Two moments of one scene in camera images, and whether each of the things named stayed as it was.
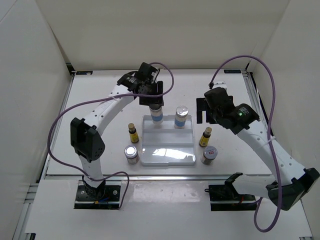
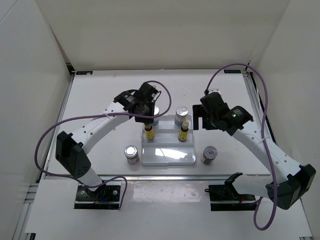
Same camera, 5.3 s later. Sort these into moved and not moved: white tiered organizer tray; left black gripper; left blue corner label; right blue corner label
Moved: left black gripper
Not moved: left blue corner label; white tiered organizer tray; right blue corner label
